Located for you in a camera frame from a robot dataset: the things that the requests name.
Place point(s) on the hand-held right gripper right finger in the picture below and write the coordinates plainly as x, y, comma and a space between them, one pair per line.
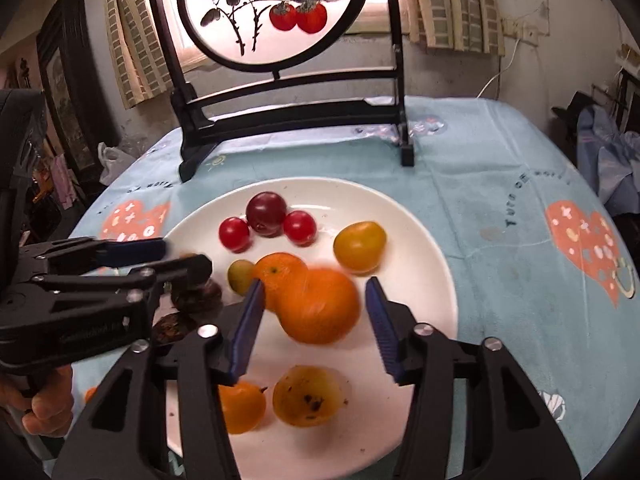
385, 330

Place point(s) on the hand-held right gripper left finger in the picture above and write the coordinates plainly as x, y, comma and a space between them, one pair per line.
245, 340

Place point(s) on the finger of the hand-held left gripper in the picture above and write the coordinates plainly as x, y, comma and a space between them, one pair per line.
175, 269
135, 251

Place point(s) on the yellow green plum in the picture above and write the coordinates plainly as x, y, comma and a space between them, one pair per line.
240, 277

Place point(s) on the white round plate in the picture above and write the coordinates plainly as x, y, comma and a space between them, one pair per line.
425, 280

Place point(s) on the small orange citrus fruit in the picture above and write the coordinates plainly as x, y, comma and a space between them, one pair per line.
245, 407

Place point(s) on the orange mandarin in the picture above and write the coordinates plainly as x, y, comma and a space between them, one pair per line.
275, 272
320, 310

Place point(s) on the yellow spotted fruit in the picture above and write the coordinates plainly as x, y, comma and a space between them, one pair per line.
307, 395

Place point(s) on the yellow orange round fruit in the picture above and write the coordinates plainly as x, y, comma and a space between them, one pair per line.
360, 247

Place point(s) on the red purple plum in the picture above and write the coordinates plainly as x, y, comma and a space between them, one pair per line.
266, 212

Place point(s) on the person's left hand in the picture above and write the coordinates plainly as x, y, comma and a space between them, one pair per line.
47, 405

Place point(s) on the round orange citrus fruit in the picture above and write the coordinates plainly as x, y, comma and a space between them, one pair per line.
90, 394

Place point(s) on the white plastic bag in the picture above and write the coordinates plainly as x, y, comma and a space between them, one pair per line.
114, 162

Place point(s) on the pink towel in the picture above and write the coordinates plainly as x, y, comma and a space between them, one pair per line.
62, 182

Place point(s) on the light blue printed tablecloth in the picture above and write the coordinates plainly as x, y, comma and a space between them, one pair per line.
500, 310

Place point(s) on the dark framed picture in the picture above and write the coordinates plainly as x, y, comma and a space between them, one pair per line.
65, 90

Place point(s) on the checked beige curtain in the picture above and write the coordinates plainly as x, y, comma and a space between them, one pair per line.
460, 5
130, 35

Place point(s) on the heap of blue clothes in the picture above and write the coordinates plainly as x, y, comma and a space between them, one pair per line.
607, 160

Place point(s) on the painted screen with black frame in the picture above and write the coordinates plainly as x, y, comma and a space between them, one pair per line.
280, 110

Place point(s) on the white wall socket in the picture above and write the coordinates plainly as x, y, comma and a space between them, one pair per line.
520, 30

